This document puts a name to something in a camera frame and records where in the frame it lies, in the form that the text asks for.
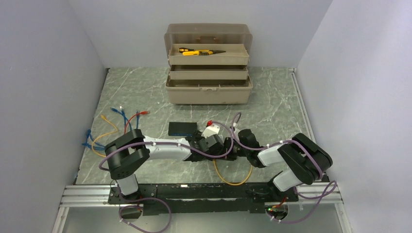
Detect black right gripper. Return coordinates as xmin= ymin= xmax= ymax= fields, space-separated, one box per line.
xmin=213 ymin=138 xmax=250 ymax=162

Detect black network switch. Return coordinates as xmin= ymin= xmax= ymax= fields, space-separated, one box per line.
xmin=168 ymin=122 xmax=197 ymax=136

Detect red ethernet cable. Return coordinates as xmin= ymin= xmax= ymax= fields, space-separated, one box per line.
xmin=124 ymin=111 xmax=151 ymax=135

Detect blue ethernet cable long loop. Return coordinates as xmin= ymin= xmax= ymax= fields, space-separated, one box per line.
xmin=135 ymin=111 xmax=140 ymax=129

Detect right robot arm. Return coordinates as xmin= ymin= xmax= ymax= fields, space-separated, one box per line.
xmin=223 ymin=129 xmax=333 ymax=201

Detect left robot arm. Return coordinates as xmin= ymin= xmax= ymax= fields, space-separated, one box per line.
xmin=104 ymin=129 xmax=232 ymax=204

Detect beige plastic toolbox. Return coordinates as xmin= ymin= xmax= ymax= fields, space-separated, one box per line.
xmin=164 ymin=23 xmax=253 ymax=105

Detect yellow black pliers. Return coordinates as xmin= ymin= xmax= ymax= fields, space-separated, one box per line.
xmin=182 ymin=50 xmax=225 ymax=56

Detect yellow black screwdriver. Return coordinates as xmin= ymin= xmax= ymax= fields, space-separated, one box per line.
xmin=179 ymin=48 xmax=197 ymax=53

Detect aluminium frame rail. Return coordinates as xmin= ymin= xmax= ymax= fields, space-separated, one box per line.
xmin=60 ymin=67 xmax=342 ymax=233

